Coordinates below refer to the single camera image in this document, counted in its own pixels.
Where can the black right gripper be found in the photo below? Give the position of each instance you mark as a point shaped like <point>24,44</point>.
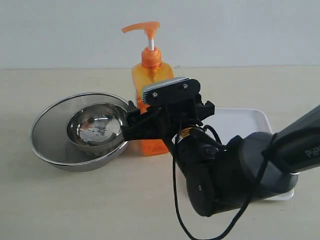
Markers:
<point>163,122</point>

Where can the small stainless steel bowl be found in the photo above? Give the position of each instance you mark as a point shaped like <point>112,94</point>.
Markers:
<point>97,129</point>

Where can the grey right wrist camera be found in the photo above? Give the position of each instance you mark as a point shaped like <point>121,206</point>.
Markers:
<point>170,91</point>

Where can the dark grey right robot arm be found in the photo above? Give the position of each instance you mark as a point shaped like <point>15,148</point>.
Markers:
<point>293,150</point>

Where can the white rectangular plastic tray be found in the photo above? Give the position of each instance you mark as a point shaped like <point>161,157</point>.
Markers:
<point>240,122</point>

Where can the steel mesh strainer basket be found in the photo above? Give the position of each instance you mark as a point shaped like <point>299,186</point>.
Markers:
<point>49,140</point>

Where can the orange pump soap bottle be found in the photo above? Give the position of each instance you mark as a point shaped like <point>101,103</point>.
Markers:
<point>151,69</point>

